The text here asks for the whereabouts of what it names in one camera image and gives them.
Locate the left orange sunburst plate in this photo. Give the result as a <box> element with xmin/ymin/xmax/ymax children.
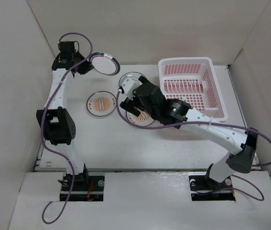
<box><xmin>86</xmin><ymin>91</ymin><xmax>116</xmax><ymax>117</ymax></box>

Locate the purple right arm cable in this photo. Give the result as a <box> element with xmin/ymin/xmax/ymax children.
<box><xmin>116</xmin><ymin>90</ymin><xmax>271</xmax><ymax>201</ymax></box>

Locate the green rimmed white plate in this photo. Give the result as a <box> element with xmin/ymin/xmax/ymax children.
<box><xmin>89</xmin><ymin>52</ymin><xmax>121</xmax><ymax>76</ymax></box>

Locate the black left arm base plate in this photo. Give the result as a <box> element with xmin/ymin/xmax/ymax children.
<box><xmin>58</xmin><ymin>175</ymin><xmax>105</xmax><ymax>202</ymax></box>

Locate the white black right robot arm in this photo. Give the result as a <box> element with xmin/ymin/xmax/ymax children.
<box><xmin>119</xmin><ymin>76</ymin><xmax>258</xmax><ymax>189</ymax></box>

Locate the orange sunburst plate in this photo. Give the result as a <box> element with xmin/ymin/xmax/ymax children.
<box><xmin>125</xmin><ymin>108</ymin><xmax>155</xmax><ymax>127</ymax></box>
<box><xmin>86</xmin><ymin>91</ymin><xmax>116</xmax><ymax>117</ymax></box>

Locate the black rimmed flower plate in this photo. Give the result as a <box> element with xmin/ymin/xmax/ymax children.
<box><xmin>118</xmin><ymin>71</ymin><xmax>148</xmax><ymax>90</ymax></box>

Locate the white pink dish rack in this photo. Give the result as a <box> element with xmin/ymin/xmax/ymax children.
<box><xmin>158</xmin><ymin>57</ymin><xmax>228</xmax><ymax>122</ymax></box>

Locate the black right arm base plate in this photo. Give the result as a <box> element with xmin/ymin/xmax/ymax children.
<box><xmin>189</xmin><ymin>175</ymin><xmax>236</xmax><ymax>201</ymax></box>

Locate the right orange sunburst plate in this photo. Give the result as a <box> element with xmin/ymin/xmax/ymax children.
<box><xmin>125</xmin><ymin>108</ymin><xmax>155</xmax><ymax>127</ymax></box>

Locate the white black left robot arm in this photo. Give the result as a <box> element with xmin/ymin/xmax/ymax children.
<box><xmin>36</xmin><ymin>41</ymin><xmax>92</xmax><ymax>190</ymax></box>

